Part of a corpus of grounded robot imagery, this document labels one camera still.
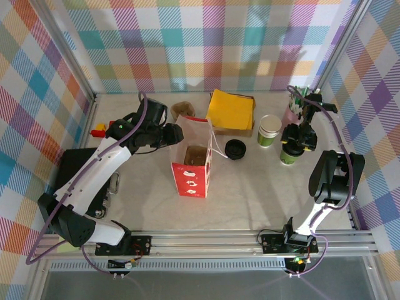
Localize red paper takeout bag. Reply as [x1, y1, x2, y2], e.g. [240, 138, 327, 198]
[171, 115, 228, 199]

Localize brown pulp cup carrier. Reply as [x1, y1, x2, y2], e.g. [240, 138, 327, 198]
[170, 101, 198, 122]

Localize red yellow toy blocks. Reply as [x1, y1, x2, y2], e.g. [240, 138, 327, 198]
[90, 121, 117, 139]

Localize brown cardboard box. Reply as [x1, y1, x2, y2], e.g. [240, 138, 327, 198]
[208, 91, 258, 139]

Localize black plastic lid stack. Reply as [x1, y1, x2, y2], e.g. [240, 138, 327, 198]
[224, 139, 249, 161]

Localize small electronics connector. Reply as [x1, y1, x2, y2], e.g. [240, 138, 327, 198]
[107, 258, 139, 271]
[287, 256, 313, 267]

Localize aluminium side rail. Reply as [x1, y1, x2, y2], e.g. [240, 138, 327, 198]
[318, 89, 360, 231]

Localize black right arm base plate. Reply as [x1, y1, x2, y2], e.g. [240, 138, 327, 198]
[261, 232, 319, 254]

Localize aluminium frame post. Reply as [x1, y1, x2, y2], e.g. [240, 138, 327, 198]
[32, 0, 98, 103]
[314, 0, 374, 92]

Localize aluminium mounting rail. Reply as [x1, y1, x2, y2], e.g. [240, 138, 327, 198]
[34, 229, 378, 254]

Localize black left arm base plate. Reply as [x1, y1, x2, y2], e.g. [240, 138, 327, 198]
[95, 234, 153, 258]

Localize slotted grey cable duct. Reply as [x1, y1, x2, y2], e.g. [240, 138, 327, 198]
[48, 257, 313, 273]

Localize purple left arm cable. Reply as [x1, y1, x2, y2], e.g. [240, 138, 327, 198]
[24, 91, 149, 276]

